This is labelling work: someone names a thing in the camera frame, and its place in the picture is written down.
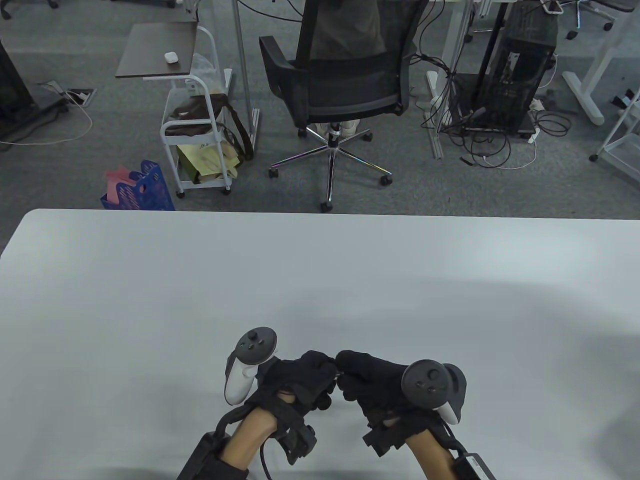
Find white wire rack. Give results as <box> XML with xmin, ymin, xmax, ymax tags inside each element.
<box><xmin>589</xmin><ymin>87</ymin><xmax>640</xmax><ymax>188</ymax></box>

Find black left glove cable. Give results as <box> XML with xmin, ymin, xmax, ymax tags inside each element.
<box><xmin>256</xmin><ymin>442</ymin><xmax>275</xmax><ymax>480</ymax></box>

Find brown bag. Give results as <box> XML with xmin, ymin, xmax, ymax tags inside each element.
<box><xmin>165</xmin><ymin>92</ymin><xmax>254</xmax><ymax>161</ymax></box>

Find black right glove cable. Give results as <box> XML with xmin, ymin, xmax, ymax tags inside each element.
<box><xmin>447</xmin><ymin>424</ymin><xmax>468</xmax><ymax>457</ymax></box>

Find person's right forearm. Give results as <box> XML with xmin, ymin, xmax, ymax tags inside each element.
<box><xmin>404</xmin><ymin>432</ymin><xmax>461</xmax><ymax>480</ymax></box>

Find white desk leg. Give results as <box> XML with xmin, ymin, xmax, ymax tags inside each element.
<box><xmin>562</xmin><ymin>15</ymin><xmax>640</xmax><ymax>126</ymax></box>
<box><xmin>426</xmin><ymin>0</ymin><xmax>476</xmax><ymax>161</ymax></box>

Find black right forearm sensor box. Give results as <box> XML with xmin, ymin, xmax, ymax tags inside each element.
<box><xmin>456</xmin><ymin>452</ymin><xmax>498</xmax><ymax>480</ymax></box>

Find pink paper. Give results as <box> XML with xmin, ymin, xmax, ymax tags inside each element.
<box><xmin>104</xmin><ymin>167</ymin><xmax>143</xmax><ymax>206</ymax></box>

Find black left forearm sensor box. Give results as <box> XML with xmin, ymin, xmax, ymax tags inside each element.
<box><xmin>177</xmin><ymin>432</ymin><xmax>228</xmax><ymax>480</ymax></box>

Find silver metal post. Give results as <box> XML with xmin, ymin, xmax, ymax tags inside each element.
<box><xmin>232</xmin><ymin>0</ymin><xmax>261</xmax><ymax>153</ymax></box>

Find person's left hand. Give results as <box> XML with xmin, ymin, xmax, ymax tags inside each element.
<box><xmin>244</xmin><ymin>350</ymin><xmax>338</xmax><ymax>426</ymax></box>

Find grey white hand controller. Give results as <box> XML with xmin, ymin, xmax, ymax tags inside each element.
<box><xmin>224</xmin><ymin>327</ymin><xmax>278</xmax><ymax>406</ymax></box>
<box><xmin>401</xmin><ymin>360</ymin><xmax>467</xmax><ymax>425</ymax></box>

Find clear plastic bag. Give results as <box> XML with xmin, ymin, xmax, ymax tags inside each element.
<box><xmin>191</xmin><ymin>52</ymin><xmax>221</xmax><ymax>93</ymax></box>

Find blue plastic basket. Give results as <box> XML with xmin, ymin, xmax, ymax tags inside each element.
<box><xmin>100</xmin><ymin>160</ymin><xmax>176</xmax><ymax>211</ymax></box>

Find person's left forearm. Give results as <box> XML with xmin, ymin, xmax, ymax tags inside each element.
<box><xmin>197</xmin><ymin>407</ymin><xmax>279</xmax><ymax>480</ymax></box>

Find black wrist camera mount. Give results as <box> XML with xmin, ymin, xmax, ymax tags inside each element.
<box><xmin>277</xmin><ymin>424</ymin><xmax>318</xmax><ymax>467</ymax></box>
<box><xmin>361</xmin><ymin>425</ymin><xmax>401</xmax><ymax>457</ymax></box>

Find black glove cable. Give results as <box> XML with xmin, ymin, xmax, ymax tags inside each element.
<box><xmin>256</xmin><ymin>442</ymin><xmax>275</xmax><ymax>480</ymax></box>
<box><xmin>447</xmin><ymin>424</ymin><xmax>468</xmax><ymax>457</ymax></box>

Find white floor cable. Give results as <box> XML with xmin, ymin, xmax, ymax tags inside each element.
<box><xmin>0</xmin><ymin>97</ymin><xmax>94</xmax><ymax>147</ymax></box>

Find grey white left hand controller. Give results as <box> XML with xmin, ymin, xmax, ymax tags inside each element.
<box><xmin>224</xmin><ymin>327</ymin><xmax>278</xmax><ymax>406</ymax></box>

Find white rolling cart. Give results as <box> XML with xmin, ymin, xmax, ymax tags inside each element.
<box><xmin>160</xmin><ymin>25</ymin><xmax>234</xmax><ymax>199</ymax></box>

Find person's right hand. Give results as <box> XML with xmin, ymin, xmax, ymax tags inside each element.
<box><xmin>335</xmin><ymin>350</ymin><xmax>446</xmax><ymax>432</ymax></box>

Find black computer tower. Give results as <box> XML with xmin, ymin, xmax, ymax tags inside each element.
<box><xmin>472</xmin><ymin>2</ymin><xmax>558</xmax><ymax>133</ymax></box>

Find black floor cable bundle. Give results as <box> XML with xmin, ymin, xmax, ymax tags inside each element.
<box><xmin>415</xmin><ymin>0</ymin><xmax>573</xmax><ymax>171</ymax></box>

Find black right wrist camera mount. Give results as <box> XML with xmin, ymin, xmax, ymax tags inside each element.
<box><xmin>361</xmin><ymin>425</ymin><xmax>401</xmax><ymax>457</ymax></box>

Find grey white right hand controller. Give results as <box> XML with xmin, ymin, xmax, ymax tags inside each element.
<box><xmin>401</xmin><ymin>360</ymin><xmax>467</xmax><ymax>425</ymax></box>

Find black floor stand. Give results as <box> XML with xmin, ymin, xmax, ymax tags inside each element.
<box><xmin>0</xmin><ymin>37</ymin><xmax>71</xmax><ymax>143</ymax></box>

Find dark brown side table top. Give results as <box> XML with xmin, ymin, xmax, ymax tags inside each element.
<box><xmin>115</xmin><ymin>21</ymin><xmax>199</xmax><ymax>79</ymax></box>

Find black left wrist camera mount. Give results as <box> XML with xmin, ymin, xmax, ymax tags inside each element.
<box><xmin>277</xmin><ymin>424</ymin><xmax>318</xmax><ymax>467</ymax></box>

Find black wheeled chair base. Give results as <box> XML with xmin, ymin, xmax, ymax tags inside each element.
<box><xmin>542</xmin><ymin>0</ymin><xmax>617</xmax><ymax>41</ymax></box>

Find yellow paper bag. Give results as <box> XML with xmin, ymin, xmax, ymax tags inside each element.
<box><xmin>176</xmin><ymin>140</ymin><xmax>243</xmax><ymax>185</ymax></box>

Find black mesh office chair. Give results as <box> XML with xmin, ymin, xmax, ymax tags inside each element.
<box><xmin>259</xmin><ymin>0</ymin><xmax>431</xmax><ymax>213</ymax></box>

